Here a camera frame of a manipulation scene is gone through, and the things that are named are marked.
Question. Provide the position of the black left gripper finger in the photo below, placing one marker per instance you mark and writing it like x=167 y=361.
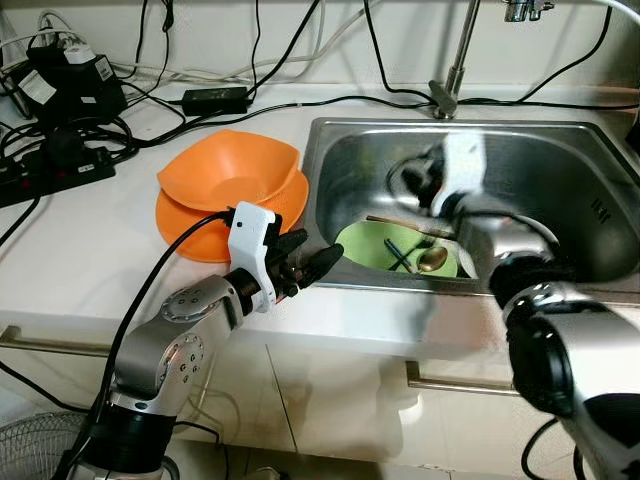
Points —
x=318 y=265
x=292 y=242

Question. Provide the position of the white plug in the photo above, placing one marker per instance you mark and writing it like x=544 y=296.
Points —
x=70 y=48

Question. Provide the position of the dark slim utensil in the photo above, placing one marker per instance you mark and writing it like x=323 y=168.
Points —
x=395 y=250
x=408 y=250

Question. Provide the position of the metal spoon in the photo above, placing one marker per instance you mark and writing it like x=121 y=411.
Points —
x=432 y=260

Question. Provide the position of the chrome faucet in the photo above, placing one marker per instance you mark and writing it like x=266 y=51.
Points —
x=445 y=100

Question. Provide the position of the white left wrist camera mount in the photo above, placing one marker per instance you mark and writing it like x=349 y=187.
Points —
x=250 y=240

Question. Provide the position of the white kitchen cabinet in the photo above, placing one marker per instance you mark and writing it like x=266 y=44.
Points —
x=330 y=400

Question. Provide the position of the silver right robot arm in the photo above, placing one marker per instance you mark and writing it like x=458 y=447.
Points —
x=580 y=330

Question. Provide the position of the round black plug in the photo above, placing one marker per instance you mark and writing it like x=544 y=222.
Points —
x=68 y=142

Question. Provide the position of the long metal utensil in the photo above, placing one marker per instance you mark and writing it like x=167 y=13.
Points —
x=400 y=224

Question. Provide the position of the black charger box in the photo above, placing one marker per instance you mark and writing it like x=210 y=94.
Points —
x=85 y=95

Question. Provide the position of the black power adapter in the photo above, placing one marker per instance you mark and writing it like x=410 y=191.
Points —
x=215 y=100

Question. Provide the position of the orange bowl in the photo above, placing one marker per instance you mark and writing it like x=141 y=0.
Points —
x=230 y=165

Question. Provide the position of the black power strip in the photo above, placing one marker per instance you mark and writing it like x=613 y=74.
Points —
x=60 y=175

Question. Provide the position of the stainless steel sink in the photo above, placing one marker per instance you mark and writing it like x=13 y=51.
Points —
x=560 y=170

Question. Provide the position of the orange plate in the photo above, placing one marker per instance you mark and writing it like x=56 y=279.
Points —
x=190 y=235

